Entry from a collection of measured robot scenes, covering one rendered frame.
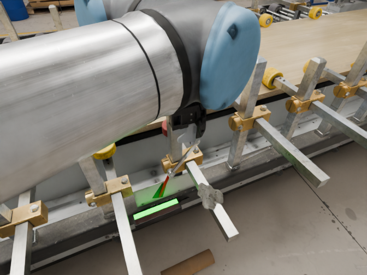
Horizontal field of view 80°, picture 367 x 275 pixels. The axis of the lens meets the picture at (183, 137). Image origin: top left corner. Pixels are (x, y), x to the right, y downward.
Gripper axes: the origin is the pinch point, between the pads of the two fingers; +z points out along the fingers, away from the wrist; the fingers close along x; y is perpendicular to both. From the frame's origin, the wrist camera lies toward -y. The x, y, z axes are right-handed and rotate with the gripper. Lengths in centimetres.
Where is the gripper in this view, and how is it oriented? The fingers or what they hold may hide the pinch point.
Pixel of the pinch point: (194, 139)
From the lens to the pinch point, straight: 57.9
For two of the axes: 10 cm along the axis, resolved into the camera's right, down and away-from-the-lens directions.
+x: 4.0, 6.3, -6.6
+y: -9.2, 2.8, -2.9
